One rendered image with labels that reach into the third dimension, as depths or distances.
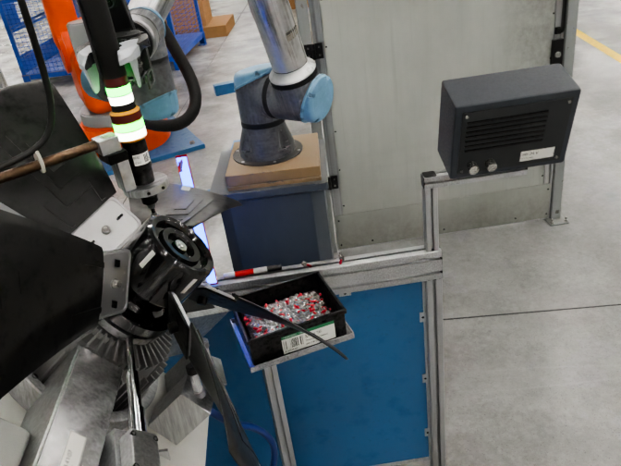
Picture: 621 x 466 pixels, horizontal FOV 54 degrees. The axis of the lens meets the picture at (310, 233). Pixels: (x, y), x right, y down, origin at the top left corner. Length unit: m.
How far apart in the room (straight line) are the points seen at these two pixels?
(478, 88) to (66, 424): 0.99
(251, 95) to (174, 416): 0.83
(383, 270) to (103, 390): 0.80
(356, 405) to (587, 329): 1.20
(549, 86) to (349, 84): 1.54
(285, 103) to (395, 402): 0.87
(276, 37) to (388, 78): 1.46
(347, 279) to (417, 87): 1.54
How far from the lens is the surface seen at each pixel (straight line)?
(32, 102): 1.03
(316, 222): 1.61
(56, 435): 0.81
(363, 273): 1.48
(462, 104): 1.30
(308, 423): 1.80
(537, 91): 1.36
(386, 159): 2.95
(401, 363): 1.70
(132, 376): 0.88
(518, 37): 2.96
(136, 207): 1.15
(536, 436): 2.24
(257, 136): 1.60
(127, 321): 0.91
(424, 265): 1.50
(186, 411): 1.04
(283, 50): 1.43
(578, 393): 2.40
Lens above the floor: 1.65
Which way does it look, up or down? 30 degrees down
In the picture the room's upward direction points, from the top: 8 degrees counter-clockwise
